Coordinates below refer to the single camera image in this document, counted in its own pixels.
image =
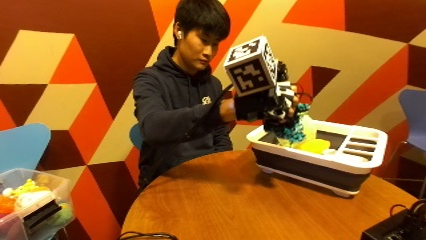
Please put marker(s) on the yellow plush toy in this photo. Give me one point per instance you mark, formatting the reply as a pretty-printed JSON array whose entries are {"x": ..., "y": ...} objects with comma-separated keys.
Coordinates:
[{"x": 30, "y": 187}]

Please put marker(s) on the white plush toy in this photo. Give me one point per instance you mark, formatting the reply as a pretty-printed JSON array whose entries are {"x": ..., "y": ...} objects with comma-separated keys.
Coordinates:
[{"x": 31, "y": 197}]

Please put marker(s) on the light blue chair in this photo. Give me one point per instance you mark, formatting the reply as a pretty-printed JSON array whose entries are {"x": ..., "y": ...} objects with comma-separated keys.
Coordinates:
[{"x": 21, "y": 146}]

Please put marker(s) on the clear plastic storage bin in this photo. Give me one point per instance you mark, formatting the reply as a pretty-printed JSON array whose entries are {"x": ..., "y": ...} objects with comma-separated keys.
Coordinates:
[{"x": 54, "y": 186}]

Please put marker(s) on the person in dark hoodie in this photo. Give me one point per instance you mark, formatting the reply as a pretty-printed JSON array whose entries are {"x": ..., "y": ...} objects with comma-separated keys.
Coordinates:
[{"x": 174, "y": 100}]

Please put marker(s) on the blue chair behind person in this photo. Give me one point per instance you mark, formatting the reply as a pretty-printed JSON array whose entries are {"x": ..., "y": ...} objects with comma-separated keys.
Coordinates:
[{"x": 136, "y": 136}]

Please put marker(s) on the white earbud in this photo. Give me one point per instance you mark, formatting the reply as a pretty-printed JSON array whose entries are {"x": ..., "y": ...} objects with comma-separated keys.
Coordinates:
[{"x": 180, "y": 34}]

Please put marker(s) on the purple-blue chair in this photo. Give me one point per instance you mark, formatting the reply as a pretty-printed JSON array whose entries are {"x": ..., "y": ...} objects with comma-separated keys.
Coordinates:
[{"x": 415, "y": 116}]

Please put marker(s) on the orange toy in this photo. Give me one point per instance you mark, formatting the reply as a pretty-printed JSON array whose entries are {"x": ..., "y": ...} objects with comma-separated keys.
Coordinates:
[{"x": 6, "y": 204}]

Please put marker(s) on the white cube with black markers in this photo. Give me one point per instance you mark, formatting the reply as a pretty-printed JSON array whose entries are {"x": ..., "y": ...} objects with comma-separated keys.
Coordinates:
[{"x": 251, "y": 68}]

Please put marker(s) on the white and grey dish rack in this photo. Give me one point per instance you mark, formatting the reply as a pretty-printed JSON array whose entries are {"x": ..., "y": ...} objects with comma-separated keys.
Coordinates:
[{"x": 320, "y": 166}]

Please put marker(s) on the yellow plastic cup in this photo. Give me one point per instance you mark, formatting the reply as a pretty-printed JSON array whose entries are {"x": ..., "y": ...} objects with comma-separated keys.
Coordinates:
[{"x": 315, "y": 146}]

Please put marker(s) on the teal and black plush toy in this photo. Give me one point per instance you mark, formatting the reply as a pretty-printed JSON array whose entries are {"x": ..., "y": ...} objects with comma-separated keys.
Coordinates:
[{"x": 293, "y": 131}]

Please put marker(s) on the green ball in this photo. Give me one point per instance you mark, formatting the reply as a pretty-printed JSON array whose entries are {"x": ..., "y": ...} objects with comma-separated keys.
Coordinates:
[{"x": 62, "y": 213}]

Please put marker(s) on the black electronic device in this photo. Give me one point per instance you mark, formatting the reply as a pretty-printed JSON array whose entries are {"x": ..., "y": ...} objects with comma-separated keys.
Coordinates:
[{"x": 395, "y": 230}]

